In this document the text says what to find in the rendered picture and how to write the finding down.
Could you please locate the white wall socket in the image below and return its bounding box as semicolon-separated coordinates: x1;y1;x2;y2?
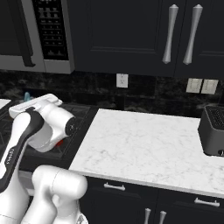
115;73;130;89

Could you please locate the black toaster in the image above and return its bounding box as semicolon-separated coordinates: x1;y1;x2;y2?
197;105;224;158

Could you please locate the beige light switch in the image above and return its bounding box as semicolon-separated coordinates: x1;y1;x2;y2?
185;77;203;95
200;78;220;95

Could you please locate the silver wall cupboard handle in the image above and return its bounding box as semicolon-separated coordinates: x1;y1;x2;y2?
182;3;204;66
161;3;179;65

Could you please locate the dark wall cupboard door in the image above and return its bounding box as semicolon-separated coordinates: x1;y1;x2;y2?
67;0;179;79
174;0;224;80

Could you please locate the dark base cupboard door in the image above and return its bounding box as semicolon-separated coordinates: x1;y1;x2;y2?
153;203;224;224
79;189;157;224

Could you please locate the silver drawer handle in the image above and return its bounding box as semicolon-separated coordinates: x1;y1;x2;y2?
193;197;221;208
103;181;127;193

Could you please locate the black hob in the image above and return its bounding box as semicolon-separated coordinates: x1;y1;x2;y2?
0;100;101;173

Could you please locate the silver base cupboard handle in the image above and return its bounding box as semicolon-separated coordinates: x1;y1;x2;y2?
143;207;152;224
158;210;167;224

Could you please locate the silver microwave oven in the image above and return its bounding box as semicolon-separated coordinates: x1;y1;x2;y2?
0;0;75;74

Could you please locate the dark drawer front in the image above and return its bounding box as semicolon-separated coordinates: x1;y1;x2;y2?
82;175;160;207
157;188;224;218

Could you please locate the black microwave door handle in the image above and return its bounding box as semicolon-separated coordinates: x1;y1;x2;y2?
8;0;37;67

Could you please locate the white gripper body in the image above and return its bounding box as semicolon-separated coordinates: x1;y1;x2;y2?
8;93;64;119

